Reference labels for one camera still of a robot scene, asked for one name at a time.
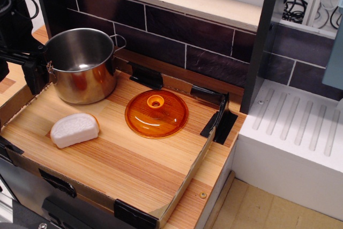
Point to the cardboard fence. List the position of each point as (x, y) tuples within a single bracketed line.
[(149, 174)]

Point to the black tape left edge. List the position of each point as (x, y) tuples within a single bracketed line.
[(7, 146)]

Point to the black tape front left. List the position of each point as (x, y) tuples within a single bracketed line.
[(59, 183)]

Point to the white drainboard sink unit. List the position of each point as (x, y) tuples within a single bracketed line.
[(290, 145)]

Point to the orange glass pot lid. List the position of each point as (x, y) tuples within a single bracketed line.
[(156, 114)]

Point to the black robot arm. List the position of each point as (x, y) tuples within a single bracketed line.
[(28, 9)]

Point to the black tape corner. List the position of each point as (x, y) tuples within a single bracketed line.
[(133, 216), (223, 120)]

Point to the teal grey box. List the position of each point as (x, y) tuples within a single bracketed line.
[(333, 72)]

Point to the black tape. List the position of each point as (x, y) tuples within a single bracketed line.
[(59, 183), (146, 76)]

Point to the brass screw in countertop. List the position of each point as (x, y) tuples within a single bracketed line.
[(202, 195)]

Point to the black tape right corner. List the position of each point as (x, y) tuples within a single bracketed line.
[(223, 120)]

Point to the stainless steel pot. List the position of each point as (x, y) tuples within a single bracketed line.
[(80, 63)]

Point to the white toy bread slice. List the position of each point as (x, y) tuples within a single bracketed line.
[(73, 129)]

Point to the black tape front corner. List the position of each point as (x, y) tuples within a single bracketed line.
[(133, 216)]

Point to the dark grey vertical post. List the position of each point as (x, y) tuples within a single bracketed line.
[(271, 15)]

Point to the black base bracket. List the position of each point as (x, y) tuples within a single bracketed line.
[(77, 214)]

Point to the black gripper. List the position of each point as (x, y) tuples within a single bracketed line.
[(17, 39)]

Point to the black tape at back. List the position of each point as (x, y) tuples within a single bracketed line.
[(146, 76)]

